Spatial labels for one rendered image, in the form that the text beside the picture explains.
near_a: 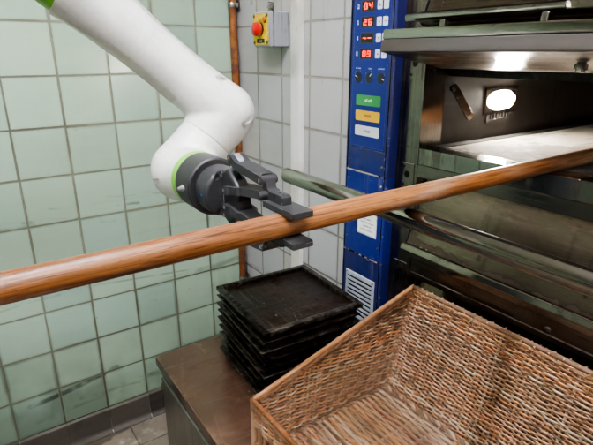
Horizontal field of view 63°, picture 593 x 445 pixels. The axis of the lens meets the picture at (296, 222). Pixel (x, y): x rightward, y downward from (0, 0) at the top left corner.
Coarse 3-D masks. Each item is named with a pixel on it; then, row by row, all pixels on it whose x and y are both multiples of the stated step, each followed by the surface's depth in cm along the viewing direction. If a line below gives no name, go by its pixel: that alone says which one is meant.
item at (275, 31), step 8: (256, 16) 149; (272, 16) 144; (280, 16) 146; (288, 16) 147; (264, 24) 146; (272, 24) 145; (280, 24) 146; (288, 24) 148; (264, 32) 147; (272, 32) 146; (280, 32) 147; (288, 32) 149; (256, 40) 152; (264, 40) 148; (272, 40) 146; (280, 40) 148; (288, 40) 149
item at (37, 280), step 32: (544, 160) 88; (576, 160) 93; (384, 192) 68; (416, 192) 70; (448, 192) 74; (224, 224) 55; (256, 224) 56; (288, 224) 58; (320, 224) 61; (96, 256) 47; (128, 256) 48; (160, 256) 50; (192, 256) 52; (0, 288) 42; (32, 288) 44; (64, 288) 46
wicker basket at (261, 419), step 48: (336, 336) 110; (384, 336) 118; (432, 336) 114; (480, 336) 104; (288, 384) 103; (336, 384) 112; (384, 384) 123; (432, 384) 113; (528, 384) 96; (576, 384) 89; (288, 432) 107; (336, 432) 109; (384, 432) 109; (432, 432) 109; (480, 432) 103; (528, 432) 96; (576, 432) 89
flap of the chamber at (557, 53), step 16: (384, 48) 98; (400, 48) 95; (416, 48) 92; (432, 48) 89; (448, 48) 86; (464, 48) 83; (480, 48) 81; (496, 48) 78; (512, 48) 76; (528, 48) 74; (544, 48) 72; (560, 48) 70; (576, 48) 69; (592, 48) 67; (432, 64) 107; (448, 64) 103; (464, 64) 99; (480, 64) 96; (496, 64) 93; (512, 64) 90; (528, 64) 87; (544, 64) 84; (560, 64) 82; (592, 64) 77
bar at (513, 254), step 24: (288, 168) 97; (336, 192) 83; (360, 192) 80; (384, 216) 75; (408, 216) 71; (432, 216) 68; (456, 240) 64; (480, 240) 61; (504, 240) 60; (504, 264) 59; (528, 264) 56; (552, 264) 54; (576, 264) 53; (576, 288) 52
